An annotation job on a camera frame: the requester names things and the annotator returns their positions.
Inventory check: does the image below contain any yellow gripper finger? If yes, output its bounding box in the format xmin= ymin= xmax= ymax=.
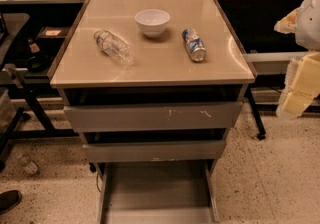
xmin=274 ymin=8 xmax=299 ymax=34
xmin=276 ymin=52 xmax=320 ymax=118

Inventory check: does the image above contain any clear plastic water bottle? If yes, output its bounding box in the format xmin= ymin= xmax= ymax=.
xmin=94 ymin=30 xmax=134 ymax=66

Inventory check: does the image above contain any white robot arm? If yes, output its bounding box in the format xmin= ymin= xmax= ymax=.
xmin=274 ymin=0 xmax=320 ymax=119

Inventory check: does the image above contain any grey top drawer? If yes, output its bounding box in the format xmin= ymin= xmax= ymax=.
xmin=64 ymin=102 xmax=242 ymax=132

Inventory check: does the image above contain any grey middle drawer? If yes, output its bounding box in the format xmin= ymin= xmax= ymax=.
xmin=83 ymin=141 xmax=226 ymax=163

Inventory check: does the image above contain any grey drawer cabinet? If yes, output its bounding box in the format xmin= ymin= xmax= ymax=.
xmin=47 ymin=0 xmax=258 ymax=224

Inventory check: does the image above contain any grey open bottom drawer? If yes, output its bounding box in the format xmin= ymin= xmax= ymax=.
xmin=97 ymin=160 xmax=219 ymax=224

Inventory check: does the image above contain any small bottle on floor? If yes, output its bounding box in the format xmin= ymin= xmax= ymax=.
xmin=17 ymin=153 xmax=39 ymax=175

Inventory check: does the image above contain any blue soda can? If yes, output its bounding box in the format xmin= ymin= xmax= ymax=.
xmin=182 ymin=28 xmax=206 ymax=62

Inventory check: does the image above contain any white ceramic bowl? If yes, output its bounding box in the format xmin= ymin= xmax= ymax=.
xmin=135 ymin=9 xmax=170 ymax=38

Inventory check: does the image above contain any dark shoe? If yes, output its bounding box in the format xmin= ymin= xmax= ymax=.
xmin=0 ymin=190 xmax=22 ymax=214

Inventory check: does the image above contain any black metal table frame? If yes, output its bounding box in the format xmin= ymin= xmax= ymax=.
xmin=245 ymin=84 xmax=320 ymax=141

